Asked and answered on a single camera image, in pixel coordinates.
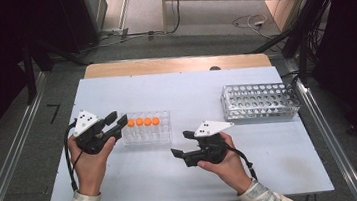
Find metal tube rack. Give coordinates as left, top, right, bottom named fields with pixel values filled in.
left=218, top=77, right=303, bottom=126

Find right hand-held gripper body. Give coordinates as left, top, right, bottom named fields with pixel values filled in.
left=180, top=117, right=239, bottom=168

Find person's left hand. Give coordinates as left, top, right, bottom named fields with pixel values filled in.
left=67, top=132, right=123, bottom=197

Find orange-capped test tube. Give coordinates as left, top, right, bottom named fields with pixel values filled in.
left=134, top=116, right=147, bottom=143
left=151, top=115, right=164, bottom=141
left=126, top=118, right=139, bottom=144
left=142, top=116, right=155, bottom=142

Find dark grey cabinet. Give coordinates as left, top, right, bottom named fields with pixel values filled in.
left=57, top=0, right=113, bottom=55

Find clear plastic tube rack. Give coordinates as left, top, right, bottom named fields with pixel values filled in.
left=118, top=107, right=174, bottom=151

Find black metal stand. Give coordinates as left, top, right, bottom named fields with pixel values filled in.
left=20, top=41, right=39, bottom=106
left=245, top=0, right=344, bottom=83

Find person's right hand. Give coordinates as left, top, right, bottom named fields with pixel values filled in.
left=194, top=129, right=256, bottom=200

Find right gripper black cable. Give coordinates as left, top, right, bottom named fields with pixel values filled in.
left=223, top=138, right=259, bottom=185

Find black hanging cable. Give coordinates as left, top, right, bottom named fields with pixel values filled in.
left=161, top=0, right=188, bottom=36

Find white floor cable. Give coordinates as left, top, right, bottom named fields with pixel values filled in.
left=230, top=12, right=272, bottom=36

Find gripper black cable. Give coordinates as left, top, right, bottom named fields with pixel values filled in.
left=223, top=138, right=259, bottom=185
left=60, top=120, right=85, bottom=194

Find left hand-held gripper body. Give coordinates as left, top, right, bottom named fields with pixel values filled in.
left=70, top=105, right=120, bottom=158

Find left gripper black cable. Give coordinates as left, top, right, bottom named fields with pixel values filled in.
left=60, top=120, right=85, bottom=194

